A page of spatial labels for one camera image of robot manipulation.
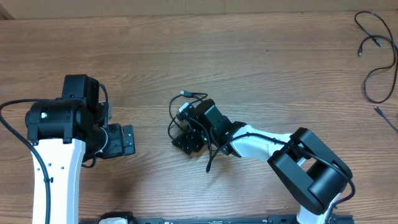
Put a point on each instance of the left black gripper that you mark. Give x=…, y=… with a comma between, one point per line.
x=115, y=145

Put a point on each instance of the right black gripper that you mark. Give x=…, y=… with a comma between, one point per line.
x=188, y=140

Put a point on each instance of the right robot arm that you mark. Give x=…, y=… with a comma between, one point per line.
x=313, y=174

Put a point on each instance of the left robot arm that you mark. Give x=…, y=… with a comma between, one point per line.
x=65, y=133

